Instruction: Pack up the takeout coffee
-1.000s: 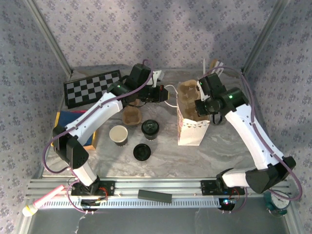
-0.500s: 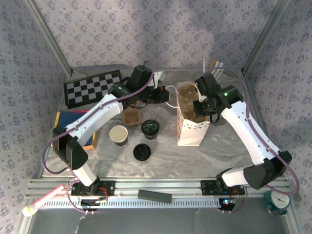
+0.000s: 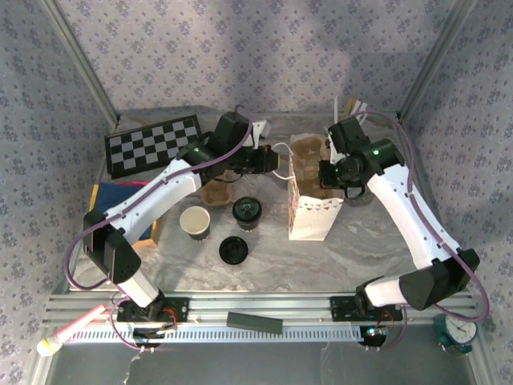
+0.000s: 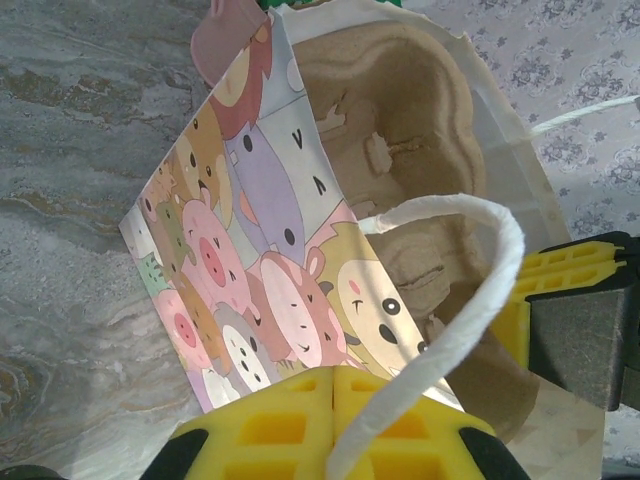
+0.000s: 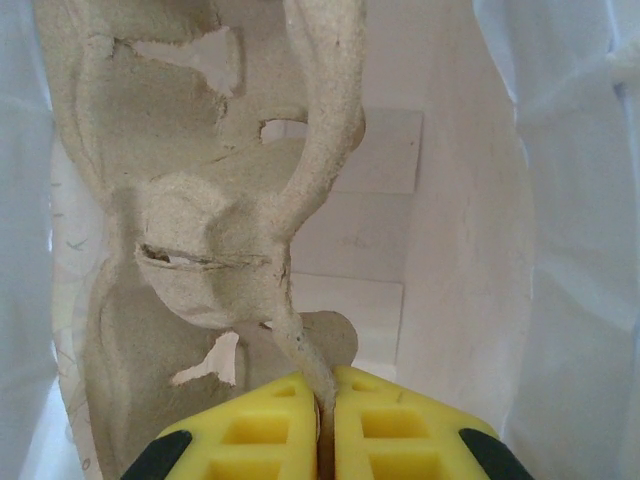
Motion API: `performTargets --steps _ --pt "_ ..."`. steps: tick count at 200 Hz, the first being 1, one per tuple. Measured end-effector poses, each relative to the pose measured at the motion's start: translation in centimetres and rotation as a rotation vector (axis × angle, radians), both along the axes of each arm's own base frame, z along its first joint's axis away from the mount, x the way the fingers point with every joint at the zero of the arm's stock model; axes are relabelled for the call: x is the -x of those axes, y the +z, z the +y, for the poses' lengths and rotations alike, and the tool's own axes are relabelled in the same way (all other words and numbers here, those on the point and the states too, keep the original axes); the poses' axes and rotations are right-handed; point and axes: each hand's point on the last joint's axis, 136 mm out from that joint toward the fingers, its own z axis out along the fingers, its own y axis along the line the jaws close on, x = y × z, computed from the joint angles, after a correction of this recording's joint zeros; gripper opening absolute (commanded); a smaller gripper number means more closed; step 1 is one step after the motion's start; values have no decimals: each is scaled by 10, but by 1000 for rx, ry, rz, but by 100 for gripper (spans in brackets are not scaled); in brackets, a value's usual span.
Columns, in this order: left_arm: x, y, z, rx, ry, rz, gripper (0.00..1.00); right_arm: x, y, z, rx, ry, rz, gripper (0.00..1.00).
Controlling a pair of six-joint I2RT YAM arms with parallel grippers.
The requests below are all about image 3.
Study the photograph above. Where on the blue napkin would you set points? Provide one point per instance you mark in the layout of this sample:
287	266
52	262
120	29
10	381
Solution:
112	200

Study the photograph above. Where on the brown wooden stirrer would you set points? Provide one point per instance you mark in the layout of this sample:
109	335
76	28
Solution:
350	106

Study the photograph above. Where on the teal alarm clock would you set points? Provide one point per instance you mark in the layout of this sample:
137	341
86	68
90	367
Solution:
459	331

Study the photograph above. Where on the aluminium frame post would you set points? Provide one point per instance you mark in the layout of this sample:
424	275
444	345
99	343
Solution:
435	60
85	64

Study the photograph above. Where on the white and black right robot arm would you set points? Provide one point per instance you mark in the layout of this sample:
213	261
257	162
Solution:
405	216

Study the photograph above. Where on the pink napkin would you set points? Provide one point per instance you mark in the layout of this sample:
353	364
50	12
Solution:
132	183

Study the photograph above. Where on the dark rectangular block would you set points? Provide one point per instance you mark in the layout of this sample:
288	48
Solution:
254	322

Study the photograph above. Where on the cartoon print paper bag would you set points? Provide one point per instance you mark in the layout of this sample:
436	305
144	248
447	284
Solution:
312	220

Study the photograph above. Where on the black plastic lid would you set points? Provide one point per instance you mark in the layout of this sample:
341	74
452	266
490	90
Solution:
233	250
247	209

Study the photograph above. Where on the brown cardboard tray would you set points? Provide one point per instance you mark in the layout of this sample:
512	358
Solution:
156	234

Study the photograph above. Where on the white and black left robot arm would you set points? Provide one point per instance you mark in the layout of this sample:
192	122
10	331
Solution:
152	196

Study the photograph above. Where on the pink stick with yellow end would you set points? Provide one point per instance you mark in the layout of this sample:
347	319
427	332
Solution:
76	325

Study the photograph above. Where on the small circuit board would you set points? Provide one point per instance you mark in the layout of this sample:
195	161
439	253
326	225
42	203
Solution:
372	333
148	333

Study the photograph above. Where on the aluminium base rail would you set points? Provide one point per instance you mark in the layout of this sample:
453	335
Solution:
280	305

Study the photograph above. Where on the black and grey chessboard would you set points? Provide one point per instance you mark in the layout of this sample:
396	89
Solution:
152	146

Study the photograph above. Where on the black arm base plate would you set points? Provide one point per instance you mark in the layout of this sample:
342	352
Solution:
340	309
180	309

